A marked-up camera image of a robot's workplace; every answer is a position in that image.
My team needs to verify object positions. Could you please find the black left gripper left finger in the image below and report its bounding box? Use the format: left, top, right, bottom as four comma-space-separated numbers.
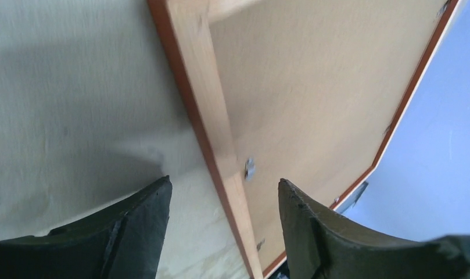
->
0, 176, 173, 278

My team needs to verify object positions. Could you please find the red wooden photo frame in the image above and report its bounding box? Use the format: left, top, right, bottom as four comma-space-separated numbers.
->
149, 1, 463, 278

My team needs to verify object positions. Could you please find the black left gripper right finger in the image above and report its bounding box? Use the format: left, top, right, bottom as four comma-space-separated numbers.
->
278, 179, 470, 278

